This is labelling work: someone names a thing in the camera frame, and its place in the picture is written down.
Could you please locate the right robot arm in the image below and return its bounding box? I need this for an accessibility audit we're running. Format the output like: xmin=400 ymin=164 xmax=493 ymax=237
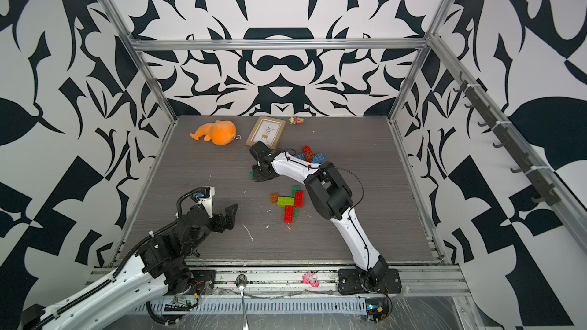
xmin=249 ymin=141 xmax=388 ymax=287

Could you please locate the small toy figure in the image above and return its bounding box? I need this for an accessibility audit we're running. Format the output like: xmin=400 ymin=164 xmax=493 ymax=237
xmin=289 ymin=117 xmax=304 ymax=125

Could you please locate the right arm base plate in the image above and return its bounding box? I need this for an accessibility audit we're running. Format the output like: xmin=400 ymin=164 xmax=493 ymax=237
xmin=337 ymin=268 xmax=403 ymax=296

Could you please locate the red lego brick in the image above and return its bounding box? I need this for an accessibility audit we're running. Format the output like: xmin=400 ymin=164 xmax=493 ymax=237
xmin=284 ymin=206 xmax=295 ymax=224
xmin=302 ymin=146 xmax=313 ymax=156
xmin=293 ymin=190 xmax=304 ymax=208

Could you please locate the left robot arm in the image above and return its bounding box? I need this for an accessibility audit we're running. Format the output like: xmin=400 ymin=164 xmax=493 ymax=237
xmin=18 ymin=187 xmax=238 ymax=329

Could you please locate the metal spoon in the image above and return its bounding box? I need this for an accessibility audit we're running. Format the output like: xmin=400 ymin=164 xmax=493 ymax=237
xmin=235 ymin=273 xmax=249 ymax=330

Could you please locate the pink toy on rail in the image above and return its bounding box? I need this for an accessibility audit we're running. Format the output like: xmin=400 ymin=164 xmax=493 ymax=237
xmin=302 ymin=272 xmax=319 ymax=288

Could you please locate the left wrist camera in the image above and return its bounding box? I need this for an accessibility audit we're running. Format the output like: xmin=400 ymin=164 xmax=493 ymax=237
xmin=190 ymin=186 xmax=215 ymax=218

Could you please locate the lime lego brick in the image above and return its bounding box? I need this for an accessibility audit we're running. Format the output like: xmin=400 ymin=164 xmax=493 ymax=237
xmin=277 ymin=196 xmax=295 ymax=207

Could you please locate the wooden picture frame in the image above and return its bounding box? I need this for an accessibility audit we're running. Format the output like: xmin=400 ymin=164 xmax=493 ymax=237
xmin=246 ymin=116 xmax=286 ymax=149

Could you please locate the wall hook rack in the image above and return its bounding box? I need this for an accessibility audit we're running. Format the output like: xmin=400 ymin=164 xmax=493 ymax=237
xmin=455 ymin=79 xmax=561 ymax=206

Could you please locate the orange plush toy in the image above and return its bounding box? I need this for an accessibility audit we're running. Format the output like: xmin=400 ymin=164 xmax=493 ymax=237
xmin=190 ymin=121 xmax=239 ymax=146

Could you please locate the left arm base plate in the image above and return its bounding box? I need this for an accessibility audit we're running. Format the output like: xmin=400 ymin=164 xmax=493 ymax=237
xmin=178 ymin=270 xmax=216 ymax=296

